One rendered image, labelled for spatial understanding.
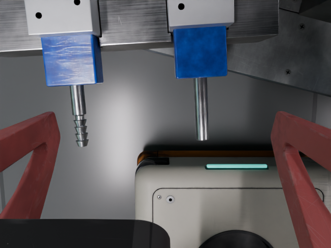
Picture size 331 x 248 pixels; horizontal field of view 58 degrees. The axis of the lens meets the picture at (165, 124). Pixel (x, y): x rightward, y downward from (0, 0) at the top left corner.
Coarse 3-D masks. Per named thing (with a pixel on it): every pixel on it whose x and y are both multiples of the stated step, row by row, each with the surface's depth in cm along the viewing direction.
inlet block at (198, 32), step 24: (168, 0) 22; (192, 0) 22; (216, 0) 22; (168, 24) 24; (192, 24) 23; (216, 24) 23; (192, 48) 24; (216, 48) 24; (192, 72) 25; (216, 72) 25
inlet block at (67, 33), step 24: (24, 0) 22; (48, 0) 22; (72, 0) 22; (96, 0) 24; (48, 24) 23; (72, 24) 23; (96, 24) 24; (48, 48) 24; (72, 48) 24; (96, 48) 25; (48, 72) 25; (72, 72) 25; (96, 72) 25; (72, 96) 26
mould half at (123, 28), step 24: (0, 0) 25; (120, 0) 25; (144, 0) 25; (240, 0) 25; (264, 0) 25; (0, 24) 25; (24, 24) 25; (120, 24) 25; (144, 24) 25; (240, 24) 25; (264, 24) 25; (0, 48) 26; (24, 48) 26; (120, 48) 29; (144, 48) 30
